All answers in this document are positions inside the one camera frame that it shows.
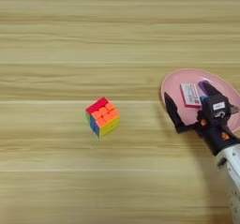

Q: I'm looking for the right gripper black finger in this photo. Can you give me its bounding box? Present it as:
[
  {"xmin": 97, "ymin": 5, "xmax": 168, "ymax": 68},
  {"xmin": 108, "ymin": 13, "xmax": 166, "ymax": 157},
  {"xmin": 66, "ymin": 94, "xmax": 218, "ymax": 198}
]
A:
[
  {"xmin": 202, "ymin": 82, "xmax": 240, "ymax": 114},
  {"xmin": 163, "ymin": 92, "xmax": 201, "ymax": 135}
]

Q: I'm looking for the multicoloured Rubik's cube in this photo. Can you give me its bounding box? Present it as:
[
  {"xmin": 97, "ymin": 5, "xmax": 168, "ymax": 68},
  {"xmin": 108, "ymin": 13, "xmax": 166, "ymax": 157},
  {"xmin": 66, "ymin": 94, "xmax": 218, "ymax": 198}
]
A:
[{"xmin": 84, "ymin": 97, "xmax": 121, "ymax": 139}]

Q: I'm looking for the pink round plate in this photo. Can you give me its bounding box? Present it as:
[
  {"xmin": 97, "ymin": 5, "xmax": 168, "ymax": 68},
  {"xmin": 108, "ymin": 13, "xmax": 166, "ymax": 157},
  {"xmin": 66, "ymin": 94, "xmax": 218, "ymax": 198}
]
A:
[{"xmin": 159, "ymin": 67, "xmax": 240, "ymax": 134}]

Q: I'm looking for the purple rectangular block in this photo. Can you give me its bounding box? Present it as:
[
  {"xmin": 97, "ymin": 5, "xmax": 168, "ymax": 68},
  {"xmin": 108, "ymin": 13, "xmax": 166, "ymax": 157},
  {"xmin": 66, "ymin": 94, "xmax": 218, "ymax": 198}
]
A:
[{"xmin": 197, "ymin": 80, "xmax": 212, "ymax": 93}]

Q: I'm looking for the white pink eraser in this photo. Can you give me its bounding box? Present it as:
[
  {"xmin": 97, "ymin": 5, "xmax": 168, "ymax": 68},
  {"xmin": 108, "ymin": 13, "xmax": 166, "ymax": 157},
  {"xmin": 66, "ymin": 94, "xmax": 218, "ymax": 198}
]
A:
[{"xmin": 180, "ymin": 82, "xmax": 203, "ymax": 109}]

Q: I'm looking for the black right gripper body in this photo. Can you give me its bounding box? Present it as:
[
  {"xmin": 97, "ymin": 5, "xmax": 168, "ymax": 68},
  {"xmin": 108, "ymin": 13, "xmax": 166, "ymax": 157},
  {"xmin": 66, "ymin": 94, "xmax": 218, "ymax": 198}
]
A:
[{"xmin": 196, "ymin": 108, "xmax": 240, "ymax": 157}]

